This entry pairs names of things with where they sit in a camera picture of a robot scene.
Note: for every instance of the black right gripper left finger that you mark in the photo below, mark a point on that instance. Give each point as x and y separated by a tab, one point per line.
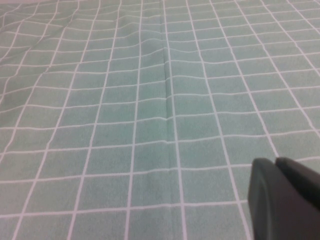
277	212

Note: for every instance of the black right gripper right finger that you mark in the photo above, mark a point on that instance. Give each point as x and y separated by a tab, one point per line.
302	180

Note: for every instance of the green white checkered tablecloth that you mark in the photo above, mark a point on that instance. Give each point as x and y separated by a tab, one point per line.
125	112

